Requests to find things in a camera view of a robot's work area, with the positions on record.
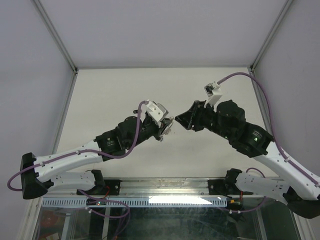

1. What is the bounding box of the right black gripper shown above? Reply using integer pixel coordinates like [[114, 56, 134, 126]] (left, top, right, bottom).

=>
[[174, 100, 234, 142]]

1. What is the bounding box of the metal keyring with keys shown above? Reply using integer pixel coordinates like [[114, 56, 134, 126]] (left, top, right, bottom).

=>
[[159, 116, 175, 142]]

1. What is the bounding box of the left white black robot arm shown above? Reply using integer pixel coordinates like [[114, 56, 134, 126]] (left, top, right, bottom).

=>
[[20, 115, 173, 200]]

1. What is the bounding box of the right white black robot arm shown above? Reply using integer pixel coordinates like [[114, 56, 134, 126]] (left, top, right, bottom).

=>
[[174, 100, 320, 219]]

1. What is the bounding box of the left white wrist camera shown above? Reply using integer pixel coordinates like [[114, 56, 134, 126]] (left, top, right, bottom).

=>
[[146, 100, 169, 128]]

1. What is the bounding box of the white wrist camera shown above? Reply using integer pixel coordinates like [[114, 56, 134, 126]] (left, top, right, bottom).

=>
[[204, 81, 223, 108], [146, 100, 169, 128]]

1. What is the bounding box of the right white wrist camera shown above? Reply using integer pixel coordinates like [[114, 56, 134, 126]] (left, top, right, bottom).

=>
[[204, 81, 223, 108]]

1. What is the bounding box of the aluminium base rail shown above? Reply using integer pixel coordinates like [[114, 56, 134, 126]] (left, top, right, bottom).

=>
[[99, 177, 251, 198]]

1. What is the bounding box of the white slotted cable duct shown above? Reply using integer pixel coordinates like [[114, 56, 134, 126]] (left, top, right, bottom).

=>
[[42, 196, 228, 208]]

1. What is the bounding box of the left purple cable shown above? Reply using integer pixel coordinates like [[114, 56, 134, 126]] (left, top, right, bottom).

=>
[[6, 100, 148, 192]]

